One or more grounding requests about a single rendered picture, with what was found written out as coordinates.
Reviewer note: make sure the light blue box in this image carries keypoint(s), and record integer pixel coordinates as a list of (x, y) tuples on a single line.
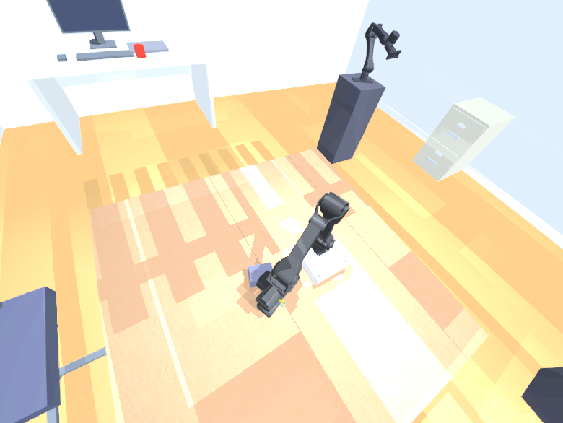
[(252, 284)]

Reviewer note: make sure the pale blue box lid with slot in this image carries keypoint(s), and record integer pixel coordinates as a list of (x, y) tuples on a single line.
[(256, 271)]

